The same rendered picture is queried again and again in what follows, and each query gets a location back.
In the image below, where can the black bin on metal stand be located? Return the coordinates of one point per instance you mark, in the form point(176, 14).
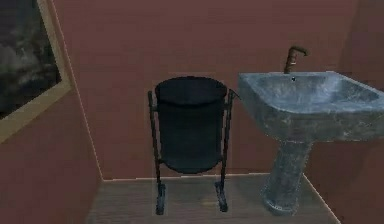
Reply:
point(190, 126)

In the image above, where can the bronze sink tap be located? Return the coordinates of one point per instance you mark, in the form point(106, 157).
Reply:
point(292, 58)

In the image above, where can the grey stone pedestal sink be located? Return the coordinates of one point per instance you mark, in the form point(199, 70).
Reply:
point(310, 110)

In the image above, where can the dark framed wall picture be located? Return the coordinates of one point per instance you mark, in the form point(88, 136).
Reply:
point(23, 63)

